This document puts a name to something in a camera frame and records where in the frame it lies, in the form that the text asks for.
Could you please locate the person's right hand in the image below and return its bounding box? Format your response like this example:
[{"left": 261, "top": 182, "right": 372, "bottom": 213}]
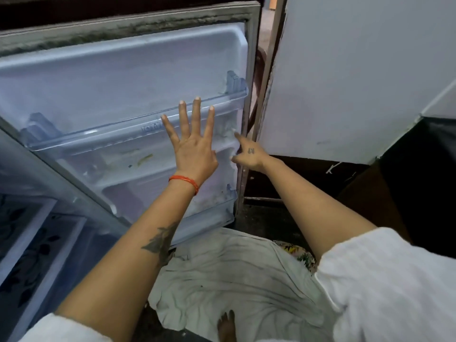
[{"left": 231, "top": 131, "right": 274, "bottom": 173}]

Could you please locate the person's left hand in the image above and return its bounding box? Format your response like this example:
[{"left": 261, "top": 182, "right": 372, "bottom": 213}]
[{"left": 161, "top": 96, "right": 219, "bottom": 188}]

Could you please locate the white refrigerator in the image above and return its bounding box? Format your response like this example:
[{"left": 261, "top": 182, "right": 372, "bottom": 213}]
[{"left": 0, "top": 0, "right": 263, "bottom": 342}]

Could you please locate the person's left forearm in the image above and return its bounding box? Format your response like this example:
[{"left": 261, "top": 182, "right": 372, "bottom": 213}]
[{"left": 56, "top": 178, "right": 199, "bottom": 342}]

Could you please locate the person's right forearm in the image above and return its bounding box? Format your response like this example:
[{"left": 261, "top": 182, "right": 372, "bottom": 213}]
[{"left": 262, "top": 156, "right": 379, "bottom": 263}]

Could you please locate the person's foot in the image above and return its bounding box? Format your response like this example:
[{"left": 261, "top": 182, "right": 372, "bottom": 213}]
[{"left": 217, "top": 309, "right": 238, "bottom": 342}]

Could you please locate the floral patterned cloth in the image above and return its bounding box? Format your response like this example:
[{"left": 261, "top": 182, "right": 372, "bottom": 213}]
[{"left": 273, "top": 239, "right": 318, "bottom": 276}]

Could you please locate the crumpled white cloth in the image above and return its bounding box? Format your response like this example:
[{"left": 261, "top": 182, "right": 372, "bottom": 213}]
[{"left": 147, "top": 227, "right": 340, "bottom": 342}]

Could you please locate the pale pink shirt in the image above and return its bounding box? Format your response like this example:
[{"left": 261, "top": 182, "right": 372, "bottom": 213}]
[{"left": 18, "top": 227, "right": 456, "bottom": 342}]

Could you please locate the red thread bracelet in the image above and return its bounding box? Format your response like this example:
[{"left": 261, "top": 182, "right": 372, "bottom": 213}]
[{"left": 168, "top": 174, "right": 200, "bottom": 196}]

